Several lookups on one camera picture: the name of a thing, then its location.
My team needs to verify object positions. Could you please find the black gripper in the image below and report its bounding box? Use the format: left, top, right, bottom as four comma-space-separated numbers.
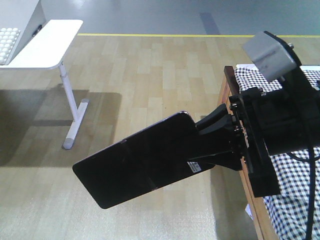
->
187, 87, 281, 198

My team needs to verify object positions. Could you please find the black smartphone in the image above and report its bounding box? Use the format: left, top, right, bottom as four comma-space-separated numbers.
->
72, 111, 214, 209

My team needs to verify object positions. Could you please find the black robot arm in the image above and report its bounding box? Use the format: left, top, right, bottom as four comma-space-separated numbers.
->
196, 68, 320, 198

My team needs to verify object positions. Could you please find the black white checkered bedsheet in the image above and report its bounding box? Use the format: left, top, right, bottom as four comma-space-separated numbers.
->
234, 64, 310, 240

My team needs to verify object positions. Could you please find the white table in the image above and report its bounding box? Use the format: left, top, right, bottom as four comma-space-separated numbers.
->
0, 0, 90, 150

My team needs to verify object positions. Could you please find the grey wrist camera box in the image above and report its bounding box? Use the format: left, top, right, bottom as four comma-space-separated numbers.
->
242, 31, 302, 82

